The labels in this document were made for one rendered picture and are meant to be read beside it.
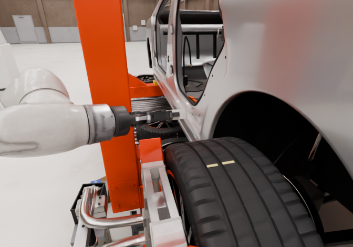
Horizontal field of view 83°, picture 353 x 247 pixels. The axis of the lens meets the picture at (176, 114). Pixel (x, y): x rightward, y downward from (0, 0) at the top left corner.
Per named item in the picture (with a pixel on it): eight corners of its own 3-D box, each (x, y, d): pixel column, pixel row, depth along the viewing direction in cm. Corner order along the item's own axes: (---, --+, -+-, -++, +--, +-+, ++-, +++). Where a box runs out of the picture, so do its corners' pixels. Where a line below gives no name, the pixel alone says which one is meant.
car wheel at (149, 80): (168, 87, 419) (168, 76, 409) (146, 95, 370) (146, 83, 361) (146, 82, 454) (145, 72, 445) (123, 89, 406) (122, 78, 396)
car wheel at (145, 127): (127, 133, 244) (125, 115, 234) (171, 119, 280) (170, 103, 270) (155, 159, 196) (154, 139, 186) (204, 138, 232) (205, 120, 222)
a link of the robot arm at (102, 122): (92, 146, 40) (120, 141, 44) (86, 102, 40) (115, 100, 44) (81, 144, 48) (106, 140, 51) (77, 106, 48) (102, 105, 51)
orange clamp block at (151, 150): (164, 163, 66) (161, 136, 69) (141, 166, 64) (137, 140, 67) (162, 165, 72) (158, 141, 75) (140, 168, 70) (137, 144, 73)
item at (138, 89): (165, 95, 296) (165, 72, 282) (130, 98, 284) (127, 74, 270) (163, 92, 311) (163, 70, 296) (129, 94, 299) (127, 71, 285)
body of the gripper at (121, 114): (105, 137, 51) (138, 132, 57) (117, 137, 44) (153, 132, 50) (102, 107, 51) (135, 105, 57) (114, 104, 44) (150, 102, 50)
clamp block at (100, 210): (106, 216, 66) (104, 205, 64) (77, 222, 64) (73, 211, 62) (107, 204, 71) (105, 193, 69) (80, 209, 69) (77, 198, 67)
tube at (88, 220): (150, 228, 54) (148, 199, 50) (73, 245, 50) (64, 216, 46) (144, 182, 70) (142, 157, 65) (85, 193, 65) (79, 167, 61)
